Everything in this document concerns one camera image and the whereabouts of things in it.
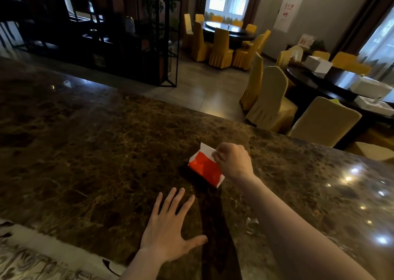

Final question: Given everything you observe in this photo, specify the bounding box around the black metal shelf divider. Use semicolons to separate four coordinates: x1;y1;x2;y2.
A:
0;0;184;88

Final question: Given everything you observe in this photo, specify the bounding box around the person's right hand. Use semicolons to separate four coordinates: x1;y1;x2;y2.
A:
212;142;255;182

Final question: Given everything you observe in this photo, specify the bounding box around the patterned white cloth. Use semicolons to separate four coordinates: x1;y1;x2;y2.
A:
0;219;127;280

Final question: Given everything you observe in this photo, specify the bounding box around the brown curtain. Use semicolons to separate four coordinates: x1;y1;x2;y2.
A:
243;0;267;29
330;0;394;59

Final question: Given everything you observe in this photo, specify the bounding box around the small standing sign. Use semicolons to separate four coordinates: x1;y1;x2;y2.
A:
298;34;316;50

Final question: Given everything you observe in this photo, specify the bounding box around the person's left hand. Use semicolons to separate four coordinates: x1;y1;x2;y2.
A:
140;188;208;263

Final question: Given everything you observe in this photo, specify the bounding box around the person's right forearm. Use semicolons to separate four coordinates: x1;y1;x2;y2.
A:
238;174;377;280

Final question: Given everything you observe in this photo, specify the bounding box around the white wall poster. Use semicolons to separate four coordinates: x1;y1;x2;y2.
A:
273;0;306;33

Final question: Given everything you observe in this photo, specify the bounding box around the group of yellow covered chairs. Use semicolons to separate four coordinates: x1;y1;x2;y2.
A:
239;46;394;164
182;13;272;71

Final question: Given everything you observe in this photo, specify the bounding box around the person's left forearm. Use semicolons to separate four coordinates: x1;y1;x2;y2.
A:
118;248;167;280

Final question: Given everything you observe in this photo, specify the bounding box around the green potted plant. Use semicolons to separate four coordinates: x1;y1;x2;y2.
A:
309;39;327;53

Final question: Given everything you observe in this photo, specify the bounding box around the round dark dining table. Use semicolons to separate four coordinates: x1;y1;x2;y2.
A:
202;21;258;49
286;62;394;124

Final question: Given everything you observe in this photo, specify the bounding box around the dark glass turntable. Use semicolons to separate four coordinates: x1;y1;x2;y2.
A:
204;21;244;33
310;70;394;102

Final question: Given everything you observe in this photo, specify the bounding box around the white cardboard box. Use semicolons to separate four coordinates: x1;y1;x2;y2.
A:
303;55;333;74
350;76;393;101
354;95;394;117

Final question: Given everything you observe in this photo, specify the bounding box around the white sheer curtain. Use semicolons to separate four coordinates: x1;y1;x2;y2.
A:
358;6;394;85

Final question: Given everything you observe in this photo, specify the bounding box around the red tissue packet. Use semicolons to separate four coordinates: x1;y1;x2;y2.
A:
188;142;225;189

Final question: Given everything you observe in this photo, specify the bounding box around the bright glass door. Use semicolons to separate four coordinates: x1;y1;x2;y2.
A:
204;0;255;23

